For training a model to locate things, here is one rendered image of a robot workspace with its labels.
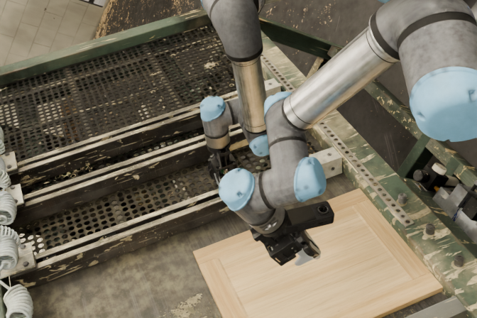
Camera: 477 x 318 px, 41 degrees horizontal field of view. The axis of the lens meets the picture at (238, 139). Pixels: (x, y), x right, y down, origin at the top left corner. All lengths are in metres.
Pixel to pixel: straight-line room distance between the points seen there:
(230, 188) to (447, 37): 0.50
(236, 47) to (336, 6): 2.31
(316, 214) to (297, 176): 0.20
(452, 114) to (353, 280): 0.99
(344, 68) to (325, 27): 2.78
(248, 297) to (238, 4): 0.79
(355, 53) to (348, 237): 0.95
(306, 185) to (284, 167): 0.06
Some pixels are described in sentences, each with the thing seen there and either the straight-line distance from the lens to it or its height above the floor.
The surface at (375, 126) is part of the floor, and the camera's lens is 3.35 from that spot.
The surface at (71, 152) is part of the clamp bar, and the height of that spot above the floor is 1.59.
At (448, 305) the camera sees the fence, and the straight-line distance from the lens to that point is 1.77.
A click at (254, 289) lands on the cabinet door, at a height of 1.26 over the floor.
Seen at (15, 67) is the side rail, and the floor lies 1.68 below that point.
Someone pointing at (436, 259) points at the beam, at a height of 0.89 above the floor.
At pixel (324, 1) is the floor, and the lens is 3.95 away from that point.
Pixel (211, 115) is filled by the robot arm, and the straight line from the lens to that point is 1.86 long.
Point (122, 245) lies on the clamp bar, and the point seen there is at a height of 1.52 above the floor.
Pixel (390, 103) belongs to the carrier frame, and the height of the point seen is 0.18.
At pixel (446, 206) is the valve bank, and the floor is 0.74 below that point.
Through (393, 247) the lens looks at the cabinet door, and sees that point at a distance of 1.91.
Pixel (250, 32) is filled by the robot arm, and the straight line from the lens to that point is 1.56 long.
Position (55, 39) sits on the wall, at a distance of 7.42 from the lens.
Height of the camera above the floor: 2.33
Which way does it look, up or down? 33 degrees down
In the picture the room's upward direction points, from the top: 77 degrees counter-clockwise
